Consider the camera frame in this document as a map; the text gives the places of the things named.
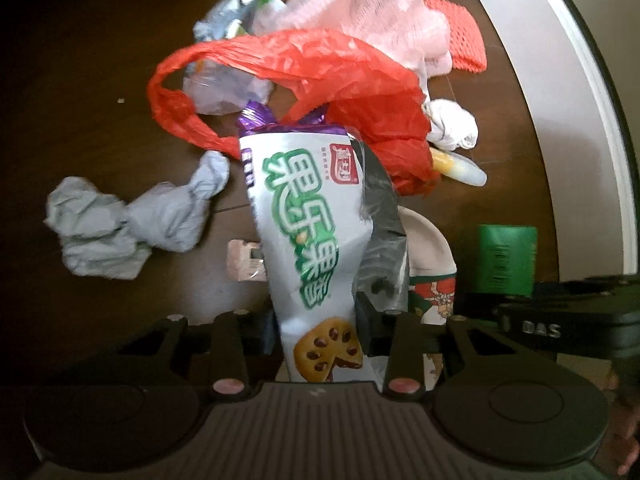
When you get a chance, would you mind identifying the christmas paper cup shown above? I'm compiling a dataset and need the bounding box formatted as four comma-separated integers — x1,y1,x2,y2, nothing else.
398,206,457,325

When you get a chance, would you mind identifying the white green snack bag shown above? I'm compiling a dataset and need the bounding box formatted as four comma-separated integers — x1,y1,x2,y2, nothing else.
238,101,409,384

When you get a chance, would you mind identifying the grey paper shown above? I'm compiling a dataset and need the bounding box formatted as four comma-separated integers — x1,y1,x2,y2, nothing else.
44,151,230,281

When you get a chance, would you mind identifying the yellow white tube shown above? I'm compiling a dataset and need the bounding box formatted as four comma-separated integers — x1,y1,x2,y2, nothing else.
430,148,487,188

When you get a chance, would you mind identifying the white tissue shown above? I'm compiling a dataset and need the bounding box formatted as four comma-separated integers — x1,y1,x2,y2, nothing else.
423,99,478,152

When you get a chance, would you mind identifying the grey white health bag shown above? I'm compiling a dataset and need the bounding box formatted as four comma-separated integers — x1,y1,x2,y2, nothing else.
181,0,289,116

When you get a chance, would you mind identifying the red plastic bag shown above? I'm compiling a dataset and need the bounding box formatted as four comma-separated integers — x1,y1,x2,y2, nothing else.
146,29,439,196

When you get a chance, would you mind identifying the orange foam fruit net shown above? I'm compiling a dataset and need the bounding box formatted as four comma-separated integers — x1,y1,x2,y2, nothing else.
424,0,488,74

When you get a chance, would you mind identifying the pink foam net wrap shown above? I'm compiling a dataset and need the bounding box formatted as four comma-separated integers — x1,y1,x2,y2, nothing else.
253,0,452,78

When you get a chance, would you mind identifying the person's right hand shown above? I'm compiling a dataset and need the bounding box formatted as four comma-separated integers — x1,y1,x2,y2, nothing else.
596,367,639,479

